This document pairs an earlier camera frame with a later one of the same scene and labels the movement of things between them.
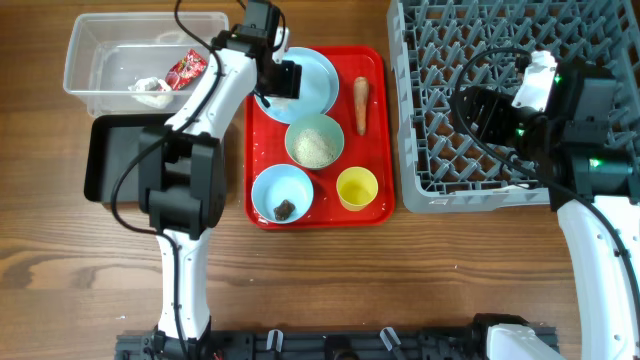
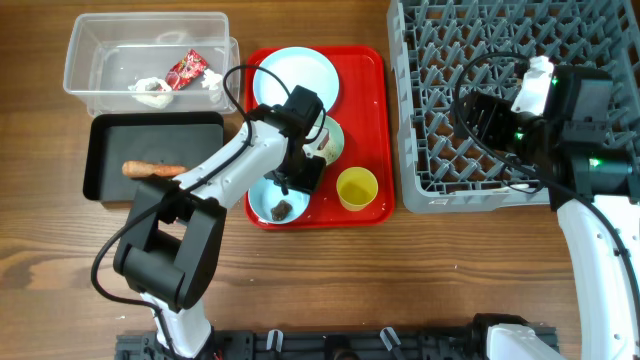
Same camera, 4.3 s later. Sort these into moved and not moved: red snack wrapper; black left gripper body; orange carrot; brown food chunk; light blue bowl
Moved: black left gripper body; orange carrot
Not moved: light blue bowl; red snack wrapper; brown food chunk
